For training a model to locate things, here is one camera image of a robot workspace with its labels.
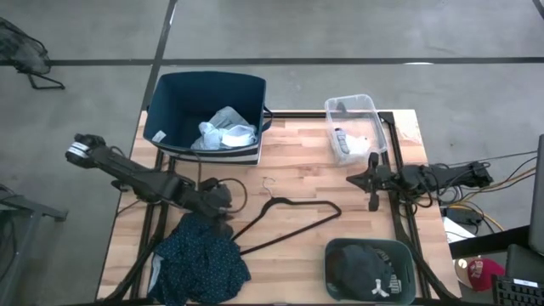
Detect black monitor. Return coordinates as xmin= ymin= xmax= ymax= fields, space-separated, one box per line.
xmin=528 ymin=133 xmax=544 ymax=257

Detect black power adapter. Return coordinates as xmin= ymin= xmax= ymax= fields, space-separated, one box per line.
xmin=444 ymin=207 xmax=484 ymax=226

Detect red cap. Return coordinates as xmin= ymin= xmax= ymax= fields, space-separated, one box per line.
xmin=467 ymin=258 xmax=507 ymax=292

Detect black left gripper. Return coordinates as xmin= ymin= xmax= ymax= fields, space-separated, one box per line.
xmin=184 ymin=178 xmax=235 ymax=237

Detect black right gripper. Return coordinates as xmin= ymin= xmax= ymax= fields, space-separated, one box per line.
xmin=346 ymin=151 xmax=409 ymax=213

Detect black box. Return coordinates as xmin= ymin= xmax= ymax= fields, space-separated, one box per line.
xmin=504 ymin=243 xmax=544 ymax=282

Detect black desk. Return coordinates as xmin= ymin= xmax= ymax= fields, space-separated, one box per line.
xmin=448 ymin=224 xmax=544 ymax=306

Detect navy fabric bin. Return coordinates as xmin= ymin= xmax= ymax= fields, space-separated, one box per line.
xmin=142 ymin=70 xmax=274 ymax=167

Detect black keyboard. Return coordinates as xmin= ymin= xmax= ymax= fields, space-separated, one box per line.
xmin=491 ymin=275 xmax=544 ymax=306

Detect navy dotted cloth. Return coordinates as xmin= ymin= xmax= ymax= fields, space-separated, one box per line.
xmin=147 ymin=211 xmax=252 ymax=306

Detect black cable bundle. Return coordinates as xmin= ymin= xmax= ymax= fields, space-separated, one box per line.
xmin=403 ymin=150 xmax=539 ymax=213

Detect black mesh chair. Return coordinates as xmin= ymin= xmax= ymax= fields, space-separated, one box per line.
xmin=0 ymin=16 xmax=67 ymax=91

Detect clear plastic bin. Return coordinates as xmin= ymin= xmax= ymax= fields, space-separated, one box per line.
xmin=324 ymin=93 xmax=389 ymax=167

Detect white paper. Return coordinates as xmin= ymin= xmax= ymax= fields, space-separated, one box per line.
xmin=441 ymin=216 xmax=477 ymax=244

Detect light blue patterned cloth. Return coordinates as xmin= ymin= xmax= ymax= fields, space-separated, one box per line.
xmin=190 ymin=105 xmax=259 ymax=151

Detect dark striped sock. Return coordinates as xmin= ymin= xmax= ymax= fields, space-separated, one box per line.
xmin=333 ymin=127 xmax=351 ymax=156

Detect white sock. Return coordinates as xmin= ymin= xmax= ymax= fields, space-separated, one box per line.
xmin=346 ymin=134 xmax=371 ymax=157

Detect black clothes hanger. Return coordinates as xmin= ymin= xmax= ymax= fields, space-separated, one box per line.
xmin=230 ymin=175 xmax=343 ymax=257

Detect navy cloth with white print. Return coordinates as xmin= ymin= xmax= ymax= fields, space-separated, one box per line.
xmin=327 ymin=244 xmax=404 ymax=302

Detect grey plastic basket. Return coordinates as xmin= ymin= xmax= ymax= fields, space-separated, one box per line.
xmin=323 ymin=237 xmax=418 ymax=306

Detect yellow cable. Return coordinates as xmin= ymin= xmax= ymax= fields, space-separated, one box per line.
xmin=448 ymin=167 xmax=537 ymax=233

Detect grey metal furniture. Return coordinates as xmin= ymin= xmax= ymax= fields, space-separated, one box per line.
xmin=0 ymin=183 xmax=69 ymax=298

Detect black cable loop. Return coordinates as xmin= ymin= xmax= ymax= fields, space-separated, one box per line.
xmin=197 ymin=177 xmax=249 ymax=214

